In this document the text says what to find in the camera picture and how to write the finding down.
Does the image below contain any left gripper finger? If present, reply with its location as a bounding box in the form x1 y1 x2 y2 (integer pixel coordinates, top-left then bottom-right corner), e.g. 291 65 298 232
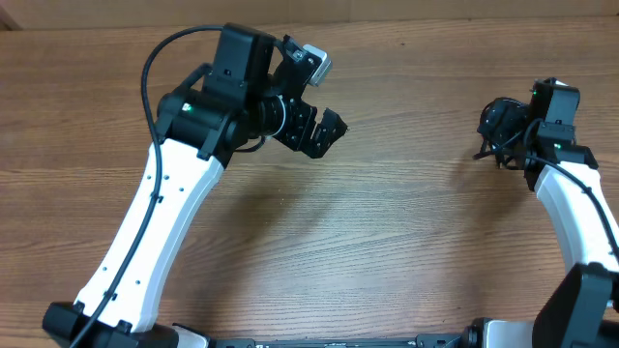
316 108 348 140
309 130 337 159

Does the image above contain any black usb cable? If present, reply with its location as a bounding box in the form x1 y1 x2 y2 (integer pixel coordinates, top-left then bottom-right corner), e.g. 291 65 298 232
472 96 531 170

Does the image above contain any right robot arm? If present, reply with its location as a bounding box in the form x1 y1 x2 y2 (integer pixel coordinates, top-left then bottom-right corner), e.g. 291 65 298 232
459 77 618 347

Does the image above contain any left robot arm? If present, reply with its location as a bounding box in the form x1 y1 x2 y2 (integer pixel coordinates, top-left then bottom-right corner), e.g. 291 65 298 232
43 23 347 348

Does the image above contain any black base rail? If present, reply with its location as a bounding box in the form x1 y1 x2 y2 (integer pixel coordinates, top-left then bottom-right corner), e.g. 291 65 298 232
168 317 538 348

